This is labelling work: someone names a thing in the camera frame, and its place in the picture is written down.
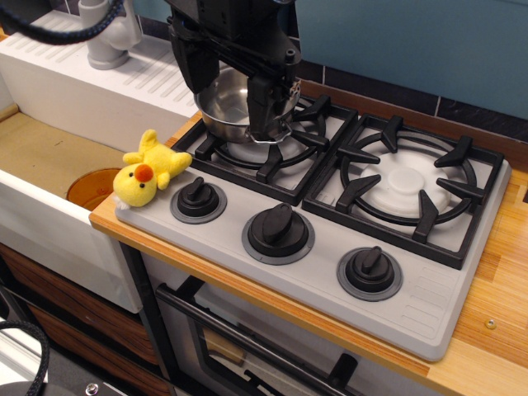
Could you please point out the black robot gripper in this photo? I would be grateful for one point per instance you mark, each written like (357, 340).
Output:
(247, 36)

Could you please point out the yellow stuffed duck toy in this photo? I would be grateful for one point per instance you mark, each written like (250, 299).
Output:
(148, 170)

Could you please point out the stainless steel pan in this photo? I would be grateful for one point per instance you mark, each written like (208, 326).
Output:
(224, 108)

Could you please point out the black left burner grate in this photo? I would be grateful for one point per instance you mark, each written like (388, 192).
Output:
(283, 171)

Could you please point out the black burner grate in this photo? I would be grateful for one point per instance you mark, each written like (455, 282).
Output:
(429, 195)
(283, 171)

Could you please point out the black left stove knob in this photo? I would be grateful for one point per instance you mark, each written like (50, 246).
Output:
(198, 202)

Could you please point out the black stove knob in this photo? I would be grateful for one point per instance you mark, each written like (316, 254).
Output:
(198, 202)
(278, 236)
(370, 274)

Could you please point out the grey toy faucet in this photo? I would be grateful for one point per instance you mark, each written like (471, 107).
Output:
(109, 49)

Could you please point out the black middle stove knob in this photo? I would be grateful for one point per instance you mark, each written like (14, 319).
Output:
(278, 236)

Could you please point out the white toy sink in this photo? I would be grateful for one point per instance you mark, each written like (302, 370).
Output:
(60, 120)

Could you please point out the orange plastic plate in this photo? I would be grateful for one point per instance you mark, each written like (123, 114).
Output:
(91, 189)

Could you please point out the grey toy stove top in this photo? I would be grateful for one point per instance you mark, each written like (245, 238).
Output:
(420, 318)

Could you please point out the black right burner grate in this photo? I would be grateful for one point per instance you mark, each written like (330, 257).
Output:
(429, 195)

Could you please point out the black right stove knob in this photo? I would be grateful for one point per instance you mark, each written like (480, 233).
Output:
(370, 274)

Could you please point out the toy oven door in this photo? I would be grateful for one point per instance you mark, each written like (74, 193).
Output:
(236, 348)

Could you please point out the wooden drawer front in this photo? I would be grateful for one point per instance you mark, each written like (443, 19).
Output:
(108, 338)

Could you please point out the black oven door handle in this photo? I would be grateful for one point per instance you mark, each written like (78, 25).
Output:
(183, 300)

